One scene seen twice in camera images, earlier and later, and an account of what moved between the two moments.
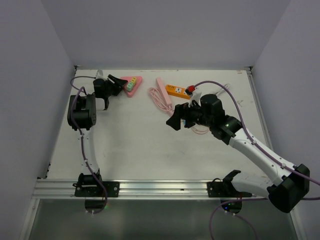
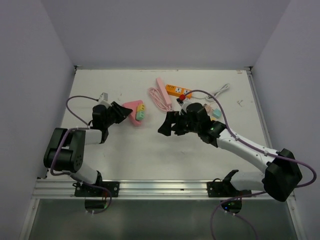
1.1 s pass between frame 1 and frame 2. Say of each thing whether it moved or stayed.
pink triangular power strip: moved
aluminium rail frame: stayed
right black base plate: stayed
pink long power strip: stayed
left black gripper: moved
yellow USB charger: moved
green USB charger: moved
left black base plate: stayed
